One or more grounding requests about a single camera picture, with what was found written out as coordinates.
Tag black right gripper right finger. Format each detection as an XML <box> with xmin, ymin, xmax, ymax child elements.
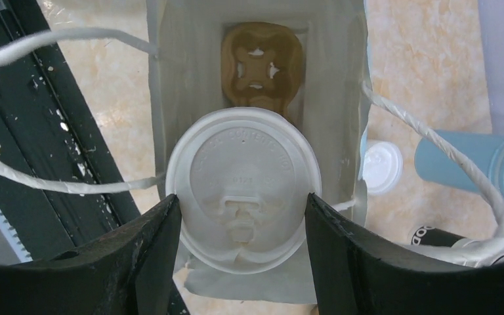
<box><xmin>305</xmin><ymin>194</ymin><xmax>504</xmax><ymax>314</ymax></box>

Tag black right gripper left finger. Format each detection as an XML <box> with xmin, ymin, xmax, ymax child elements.
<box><xmin>0</xmin><ymin>195</ymin><xmax>182</xmax><ymax>314</ymax></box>

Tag stack of white cup lids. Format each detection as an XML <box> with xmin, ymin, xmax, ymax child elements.
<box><xmin>362</xmin><ymin>140</ymin><xmax>403</xmax><ymax>196</ymax></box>

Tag white coffee cup lid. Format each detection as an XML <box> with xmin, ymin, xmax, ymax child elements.
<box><xmin>165</xmin><ymin>107</ymin><xmax>322</xmax><ymax>274</ymax></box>

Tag single brown cup carrier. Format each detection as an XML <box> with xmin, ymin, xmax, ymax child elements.
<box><xmin>220</xmin><ymin>22</ymin><xmax>305</xmax><ymax>122</ymax></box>

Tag light blue paper bag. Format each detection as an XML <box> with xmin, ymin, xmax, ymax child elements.
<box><xmin>0</xmin><ymin>0</ymin><xmax>504</xmax><ymax>305</ymax></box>

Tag blue cylindrical straw holder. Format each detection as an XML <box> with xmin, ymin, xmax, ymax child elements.
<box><xmin>414</xmin><ymin>130</ymin><xmax>504</xmax><ymax>198</ymax></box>

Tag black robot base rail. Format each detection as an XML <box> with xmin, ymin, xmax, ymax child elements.
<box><xmin>0</xmin><ymin>0</ymin><xmax>192</xmax><ymax>315</ymax></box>

